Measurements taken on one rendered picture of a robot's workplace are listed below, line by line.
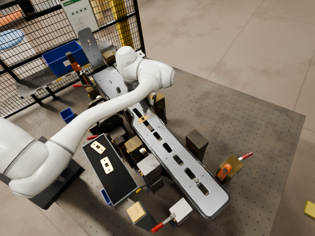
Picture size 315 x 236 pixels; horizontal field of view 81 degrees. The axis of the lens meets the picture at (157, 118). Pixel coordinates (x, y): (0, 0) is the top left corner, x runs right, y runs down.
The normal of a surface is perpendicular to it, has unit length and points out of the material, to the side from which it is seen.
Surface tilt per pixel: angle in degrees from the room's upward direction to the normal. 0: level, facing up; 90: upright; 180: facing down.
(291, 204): 0
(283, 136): 0
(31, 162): 49
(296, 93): 0
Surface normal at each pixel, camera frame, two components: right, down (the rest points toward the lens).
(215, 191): -0.09, -0.57
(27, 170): 0.49, 0.02
